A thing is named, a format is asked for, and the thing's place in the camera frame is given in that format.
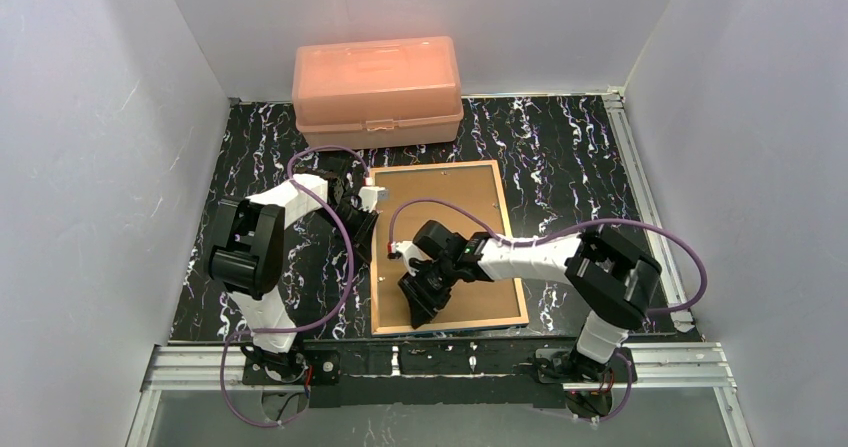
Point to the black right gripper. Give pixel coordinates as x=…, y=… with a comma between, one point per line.
x=424, y=285

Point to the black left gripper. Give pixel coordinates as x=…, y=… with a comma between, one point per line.
x=361, y=218

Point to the blue wooden picture frame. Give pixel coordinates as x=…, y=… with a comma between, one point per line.
x=378, y=298

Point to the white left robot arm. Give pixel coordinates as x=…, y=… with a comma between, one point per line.
x=247, y=251

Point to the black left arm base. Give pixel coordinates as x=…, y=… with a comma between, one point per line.
x=287, y=379

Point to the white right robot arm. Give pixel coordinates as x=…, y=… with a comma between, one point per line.
x=616, y=278

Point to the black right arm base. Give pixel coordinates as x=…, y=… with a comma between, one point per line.
x=608, y=386

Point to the translucent pink plastic storage box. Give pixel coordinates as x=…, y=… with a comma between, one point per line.
x=378, y=94

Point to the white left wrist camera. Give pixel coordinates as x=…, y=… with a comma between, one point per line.
x=370, y=194

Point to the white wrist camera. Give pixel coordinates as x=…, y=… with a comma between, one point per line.
x=370, y=194
x=409, y=253

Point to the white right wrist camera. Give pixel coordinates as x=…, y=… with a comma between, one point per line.
x=409, y=253

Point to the aluminium right side rail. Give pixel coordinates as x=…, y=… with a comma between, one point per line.
x=661, y=248

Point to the aluminium rail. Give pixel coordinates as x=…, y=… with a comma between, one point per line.
x=661, y=248
x=435, y=392

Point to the aluminium front rail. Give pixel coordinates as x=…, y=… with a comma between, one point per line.
x=435, y=392

